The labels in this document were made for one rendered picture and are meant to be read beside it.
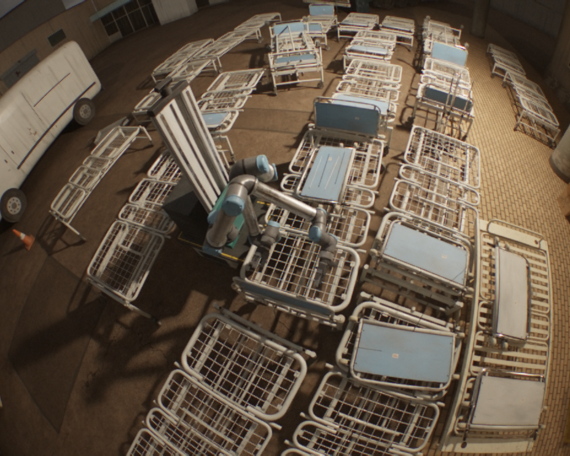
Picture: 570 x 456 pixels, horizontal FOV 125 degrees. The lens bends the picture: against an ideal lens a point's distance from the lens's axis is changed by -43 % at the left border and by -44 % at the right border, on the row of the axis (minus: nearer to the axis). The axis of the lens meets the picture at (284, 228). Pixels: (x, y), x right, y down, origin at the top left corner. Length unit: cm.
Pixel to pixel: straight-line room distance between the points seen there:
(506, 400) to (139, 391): 321
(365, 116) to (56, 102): 754
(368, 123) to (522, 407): 297
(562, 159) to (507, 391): 394
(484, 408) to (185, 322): 268
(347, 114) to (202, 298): 246
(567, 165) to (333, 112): 405
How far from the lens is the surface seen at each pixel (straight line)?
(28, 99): 795
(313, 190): 234
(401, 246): 209
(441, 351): 198
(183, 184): 241
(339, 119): 297
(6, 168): 756
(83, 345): 371
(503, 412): 217
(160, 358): 286
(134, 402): 307
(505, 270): 232
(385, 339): 186
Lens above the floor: 236
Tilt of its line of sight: 57 degrees down
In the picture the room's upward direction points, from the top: 15 degrees counter-clockwise
